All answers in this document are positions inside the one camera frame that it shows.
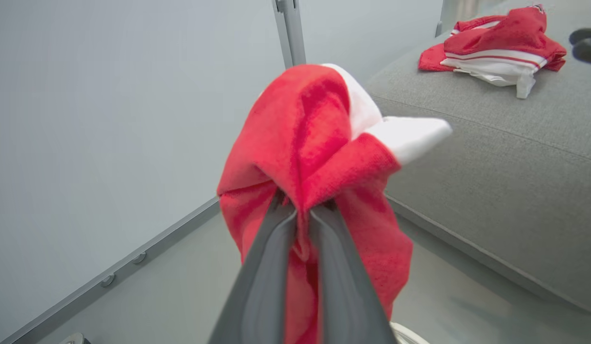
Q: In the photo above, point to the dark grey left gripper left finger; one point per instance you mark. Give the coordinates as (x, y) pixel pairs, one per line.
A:
(262, 286)

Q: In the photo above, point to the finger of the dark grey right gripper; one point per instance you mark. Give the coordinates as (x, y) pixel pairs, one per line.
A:
(586, 36)
(590, 53)

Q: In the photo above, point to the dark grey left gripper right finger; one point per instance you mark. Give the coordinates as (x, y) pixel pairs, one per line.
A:
(345, 291)

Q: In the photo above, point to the red and white garment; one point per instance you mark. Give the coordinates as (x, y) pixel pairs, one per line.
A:
(305, 157)
(501, 43)

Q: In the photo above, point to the grey fabric sofa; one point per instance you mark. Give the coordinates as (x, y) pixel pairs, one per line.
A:
(491, 167)

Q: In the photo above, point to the small round rail bolt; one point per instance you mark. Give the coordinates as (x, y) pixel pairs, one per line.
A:
(139, 258)
(108, 280)

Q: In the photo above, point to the grey partition base rail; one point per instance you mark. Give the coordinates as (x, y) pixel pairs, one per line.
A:
(133, 267)

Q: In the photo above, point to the grey partition post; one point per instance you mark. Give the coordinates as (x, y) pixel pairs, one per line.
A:
(290, 31)

